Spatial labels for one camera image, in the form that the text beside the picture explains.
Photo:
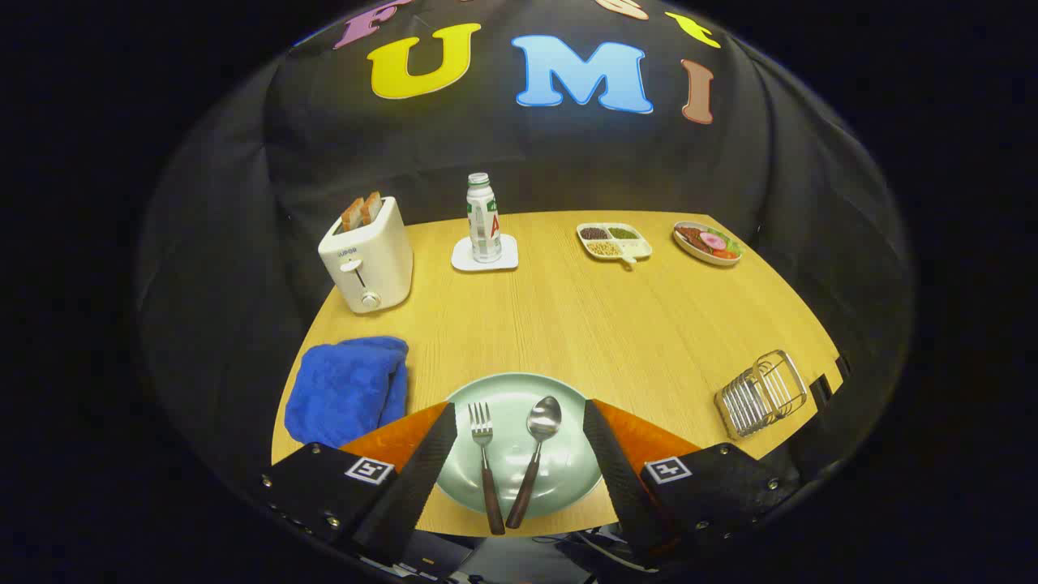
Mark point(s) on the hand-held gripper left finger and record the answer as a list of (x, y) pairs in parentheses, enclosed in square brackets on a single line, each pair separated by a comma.
[(422, 478)]

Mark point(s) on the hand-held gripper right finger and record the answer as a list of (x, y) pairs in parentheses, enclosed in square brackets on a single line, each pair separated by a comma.
[(620, 487)]

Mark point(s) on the light green plate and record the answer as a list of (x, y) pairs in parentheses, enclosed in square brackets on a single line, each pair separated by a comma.
[(509, 454)]

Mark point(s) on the blue towel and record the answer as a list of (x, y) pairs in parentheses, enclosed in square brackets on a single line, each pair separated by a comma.
[(345, 389)]

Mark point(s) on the black table clamp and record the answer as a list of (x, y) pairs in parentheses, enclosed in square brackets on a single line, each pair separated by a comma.
[(843, 367), (821, 391)]

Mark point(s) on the white square coaster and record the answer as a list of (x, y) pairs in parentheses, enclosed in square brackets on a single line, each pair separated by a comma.
[(464, 259)]

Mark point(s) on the white toaster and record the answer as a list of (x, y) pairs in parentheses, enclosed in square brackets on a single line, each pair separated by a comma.
[(369, 259)]

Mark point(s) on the white divided dish with grains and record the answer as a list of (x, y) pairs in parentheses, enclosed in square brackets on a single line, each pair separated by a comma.
[(636, 248)]

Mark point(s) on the oval white food plate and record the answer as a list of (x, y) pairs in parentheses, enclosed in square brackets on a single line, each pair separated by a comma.
[(707, 258)]

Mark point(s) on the small white drink bottle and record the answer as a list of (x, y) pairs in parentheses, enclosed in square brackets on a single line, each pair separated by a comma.
[(484, 227)]

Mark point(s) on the brown meat slices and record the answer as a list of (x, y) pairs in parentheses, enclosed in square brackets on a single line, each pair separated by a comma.
[(691, 236)]

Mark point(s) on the pink ham slice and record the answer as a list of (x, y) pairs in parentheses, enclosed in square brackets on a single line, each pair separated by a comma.
[(714, 241)]

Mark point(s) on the green lettuce leaf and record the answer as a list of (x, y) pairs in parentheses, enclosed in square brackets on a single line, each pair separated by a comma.
[(733, 243)]

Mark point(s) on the toast slice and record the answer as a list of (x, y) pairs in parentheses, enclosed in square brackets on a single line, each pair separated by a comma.
[(371, 208), (351, 215)]

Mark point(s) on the black backdrop cloth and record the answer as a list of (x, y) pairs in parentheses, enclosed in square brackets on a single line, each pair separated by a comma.
[(527, 154)]

